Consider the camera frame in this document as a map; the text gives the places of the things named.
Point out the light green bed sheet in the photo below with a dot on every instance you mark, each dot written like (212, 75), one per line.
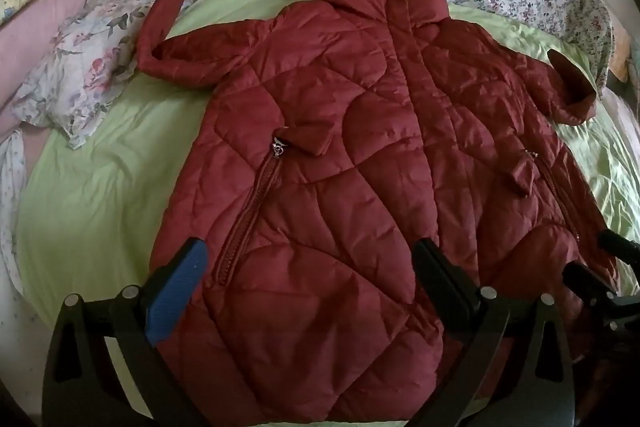
(115, 167)

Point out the white floral bed sheet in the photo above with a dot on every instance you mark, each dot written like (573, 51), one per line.
(11, 217)

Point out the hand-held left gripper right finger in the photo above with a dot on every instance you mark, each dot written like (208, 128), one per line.
(446, 279)

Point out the red quilted jacket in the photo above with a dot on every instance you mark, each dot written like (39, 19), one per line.
(350, 132)

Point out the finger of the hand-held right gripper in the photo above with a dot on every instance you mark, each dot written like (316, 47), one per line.
(590, 283)
(620, 243)

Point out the large flower print pillow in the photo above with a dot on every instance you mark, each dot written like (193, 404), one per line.
(85, 57)

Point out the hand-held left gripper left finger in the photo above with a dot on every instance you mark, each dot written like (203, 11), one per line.
(176, 287)

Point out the pink pillow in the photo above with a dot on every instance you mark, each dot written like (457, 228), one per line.
(45, 32)

